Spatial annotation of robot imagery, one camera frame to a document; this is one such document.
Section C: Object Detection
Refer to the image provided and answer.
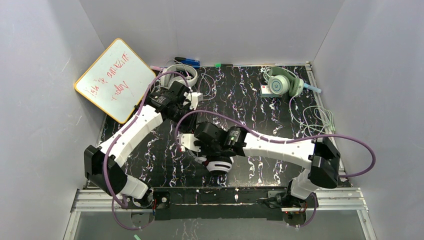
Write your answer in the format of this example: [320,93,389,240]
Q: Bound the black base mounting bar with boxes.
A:
[152,186,286,221]

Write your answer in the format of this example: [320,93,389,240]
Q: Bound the blue marker pen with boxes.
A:
[174,57,201,69]

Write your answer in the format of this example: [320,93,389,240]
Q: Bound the green black marker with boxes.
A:
[214,63,234,68]

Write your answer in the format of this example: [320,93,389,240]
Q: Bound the yellow framed whiteboard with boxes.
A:
[74,38,156,124]

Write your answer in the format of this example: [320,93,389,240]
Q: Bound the light blue pen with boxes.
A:
[303,83,322,94]

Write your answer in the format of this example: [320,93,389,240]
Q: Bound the small white red box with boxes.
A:
[260,85,272,98]

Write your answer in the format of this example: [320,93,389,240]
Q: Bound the grey white headphones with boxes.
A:
[160,63,199,89]

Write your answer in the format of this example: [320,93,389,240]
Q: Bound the mint green headphones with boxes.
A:
[263,66,305,98]

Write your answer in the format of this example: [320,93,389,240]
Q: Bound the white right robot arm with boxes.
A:
[180,122,341,208]

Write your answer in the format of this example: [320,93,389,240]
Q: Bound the black and white headphones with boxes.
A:
[194,156,234,176]

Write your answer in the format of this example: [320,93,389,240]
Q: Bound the white grey headphone cable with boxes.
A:
[149,58,218,111]

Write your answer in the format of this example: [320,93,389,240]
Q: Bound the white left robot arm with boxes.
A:
[84,82,204,200]

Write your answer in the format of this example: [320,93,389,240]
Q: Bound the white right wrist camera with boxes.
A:
[177,133,201,153]

